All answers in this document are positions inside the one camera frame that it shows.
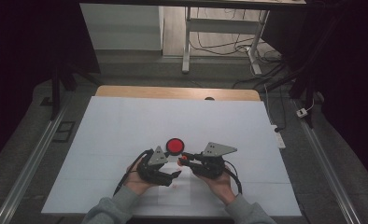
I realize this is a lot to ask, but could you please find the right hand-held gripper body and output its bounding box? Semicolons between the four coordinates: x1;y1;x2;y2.
188;142;238;180

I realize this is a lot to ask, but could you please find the metal floor rail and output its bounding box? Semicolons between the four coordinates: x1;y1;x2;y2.
0;92;72;224
292;99;362;224

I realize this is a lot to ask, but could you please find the small white paper sheet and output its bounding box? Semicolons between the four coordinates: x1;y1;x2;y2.
157;162;191;206

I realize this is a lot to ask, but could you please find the small white adapter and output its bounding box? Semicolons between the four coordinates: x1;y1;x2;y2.
296;99;316;119

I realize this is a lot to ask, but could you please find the black floor cable tangle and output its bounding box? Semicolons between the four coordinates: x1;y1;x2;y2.
190;7;283;63

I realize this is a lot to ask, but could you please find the person's left hand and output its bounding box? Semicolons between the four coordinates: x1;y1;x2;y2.
123;161;157;197

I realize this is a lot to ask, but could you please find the person's right hand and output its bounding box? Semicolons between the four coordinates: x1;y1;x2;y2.
192;167;238;206

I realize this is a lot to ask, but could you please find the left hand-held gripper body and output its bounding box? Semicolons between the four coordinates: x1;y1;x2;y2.
136;145;175;188

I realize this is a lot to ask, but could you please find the light grey cabinet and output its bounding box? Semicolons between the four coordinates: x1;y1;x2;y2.
79;3;164;51

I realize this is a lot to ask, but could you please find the long black floor cable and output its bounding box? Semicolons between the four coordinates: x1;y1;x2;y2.
232;62;287;90

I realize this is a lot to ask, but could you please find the round red ink pad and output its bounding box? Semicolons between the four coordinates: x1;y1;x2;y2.
165;137;186;156

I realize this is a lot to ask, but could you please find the black floor frame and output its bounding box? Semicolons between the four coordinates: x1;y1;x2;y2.
52;120;77;144

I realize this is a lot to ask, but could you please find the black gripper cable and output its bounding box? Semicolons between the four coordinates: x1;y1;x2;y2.
223;160;244;196
112;148;154;197

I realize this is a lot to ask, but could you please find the large white table cover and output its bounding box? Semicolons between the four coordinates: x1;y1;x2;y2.
41;95;303;217

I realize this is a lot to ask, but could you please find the white power strip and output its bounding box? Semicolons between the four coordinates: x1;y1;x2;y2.
271;124;287;149

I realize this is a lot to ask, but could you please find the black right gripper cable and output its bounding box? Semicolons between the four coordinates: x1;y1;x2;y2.
223;160;244;196

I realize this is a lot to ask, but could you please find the black metal stand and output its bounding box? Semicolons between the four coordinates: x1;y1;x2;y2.
260;55;318;129
50;62;103;121

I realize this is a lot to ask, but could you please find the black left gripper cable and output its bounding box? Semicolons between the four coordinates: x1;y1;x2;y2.
112;148;154;197

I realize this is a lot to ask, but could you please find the white desk frame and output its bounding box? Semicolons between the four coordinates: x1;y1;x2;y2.
181;6;271;76

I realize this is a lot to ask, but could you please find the dark curtain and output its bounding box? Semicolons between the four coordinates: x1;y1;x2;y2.
261;0;368;189
0;0;101;169

